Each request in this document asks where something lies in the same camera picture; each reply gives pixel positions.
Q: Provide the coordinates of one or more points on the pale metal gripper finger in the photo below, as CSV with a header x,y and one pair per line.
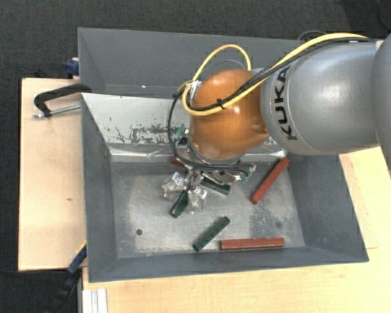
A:
x,y
199,197
176,180

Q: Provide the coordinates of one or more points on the dark green block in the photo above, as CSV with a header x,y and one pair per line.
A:
x,y
180,205
219,188
211,234

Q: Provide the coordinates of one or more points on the red-brown flat block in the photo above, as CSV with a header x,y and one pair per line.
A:
x,y
177,162
252,244
269,181

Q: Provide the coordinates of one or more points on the grey metal bin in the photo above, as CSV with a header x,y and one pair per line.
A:
x,y
150,227

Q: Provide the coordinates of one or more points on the pale wood flat board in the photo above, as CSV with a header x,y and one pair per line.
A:
x,y
49,181

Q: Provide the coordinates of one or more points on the black cylinder on white bracket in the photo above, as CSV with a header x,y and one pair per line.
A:
x,y
183,141

